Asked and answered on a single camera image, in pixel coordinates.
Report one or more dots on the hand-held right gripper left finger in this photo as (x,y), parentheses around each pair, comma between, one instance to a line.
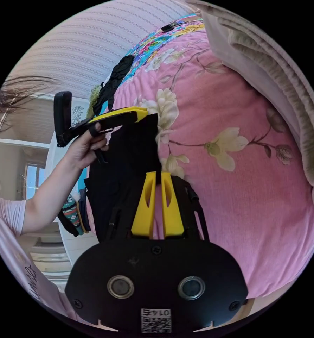
(145,208)

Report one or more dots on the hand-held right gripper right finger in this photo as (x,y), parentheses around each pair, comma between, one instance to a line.
(171,211)

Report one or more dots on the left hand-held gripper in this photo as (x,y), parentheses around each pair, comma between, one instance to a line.
(117,122)

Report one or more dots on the black short sleeve shirt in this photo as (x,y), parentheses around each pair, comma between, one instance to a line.
(125,163)

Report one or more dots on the person's left forearm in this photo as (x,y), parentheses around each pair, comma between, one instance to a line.
(48,195)

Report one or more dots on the person's left hand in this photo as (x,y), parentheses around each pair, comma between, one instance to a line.
(79,154)

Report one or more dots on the crumpled black garment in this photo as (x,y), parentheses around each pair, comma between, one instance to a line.
(114,79)

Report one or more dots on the green fuzzy cloth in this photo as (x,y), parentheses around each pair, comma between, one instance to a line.
(93,97)

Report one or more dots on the bed with pink floral quilt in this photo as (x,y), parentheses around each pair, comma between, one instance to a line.
(225,211)

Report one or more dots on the pile of clothes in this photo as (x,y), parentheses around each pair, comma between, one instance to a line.
(72,214)

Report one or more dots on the small black rectangular object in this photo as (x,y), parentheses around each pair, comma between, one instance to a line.
(171,27)

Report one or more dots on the rolled grey blanket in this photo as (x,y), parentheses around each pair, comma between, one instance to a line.
(265,52)

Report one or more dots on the person's body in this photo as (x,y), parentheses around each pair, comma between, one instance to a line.
(4,224)

